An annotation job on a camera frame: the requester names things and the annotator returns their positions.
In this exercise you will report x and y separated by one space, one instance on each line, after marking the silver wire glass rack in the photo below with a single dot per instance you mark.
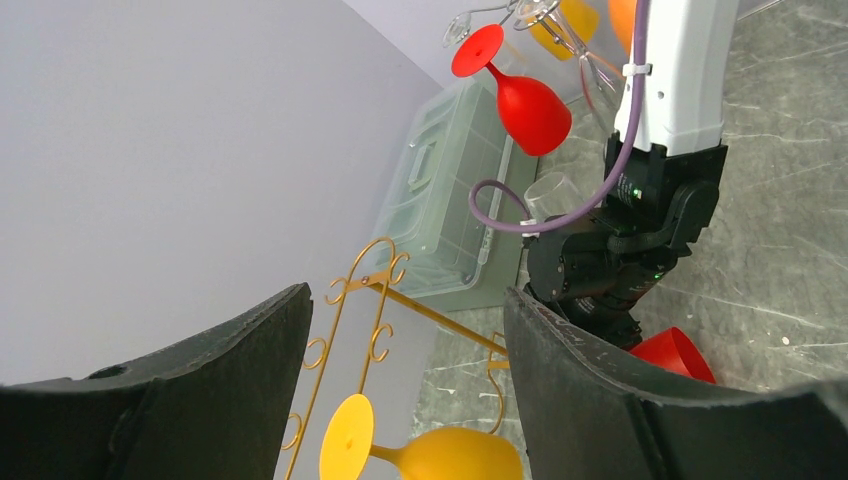
522 13

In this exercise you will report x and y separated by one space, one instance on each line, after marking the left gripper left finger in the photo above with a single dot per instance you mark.
212 406

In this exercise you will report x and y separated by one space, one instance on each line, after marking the clear glass with red dots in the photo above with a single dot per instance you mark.
553 194

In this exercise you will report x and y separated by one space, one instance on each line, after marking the clear stemless glass front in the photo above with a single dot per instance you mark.
457 30

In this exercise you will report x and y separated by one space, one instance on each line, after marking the clear plastic storage box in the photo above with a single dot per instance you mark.
456 262

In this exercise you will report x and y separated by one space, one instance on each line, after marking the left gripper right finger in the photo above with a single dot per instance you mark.
589 410

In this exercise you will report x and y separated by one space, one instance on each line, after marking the orange goblet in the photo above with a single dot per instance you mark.
622 20

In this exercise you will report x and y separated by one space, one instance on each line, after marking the red goblet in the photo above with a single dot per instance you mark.
674 351
530 111

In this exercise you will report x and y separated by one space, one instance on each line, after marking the red goblet back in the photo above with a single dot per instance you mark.
674 351

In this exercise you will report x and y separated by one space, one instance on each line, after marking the tall clear flute glass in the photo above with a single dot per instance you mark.
599 81

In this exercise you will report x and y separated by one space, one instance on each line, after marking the yellow goblet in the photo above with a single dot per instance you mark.
443 453
555 33

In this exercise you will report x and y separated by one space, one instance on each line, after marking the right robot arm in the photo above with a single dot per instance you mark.
663 166

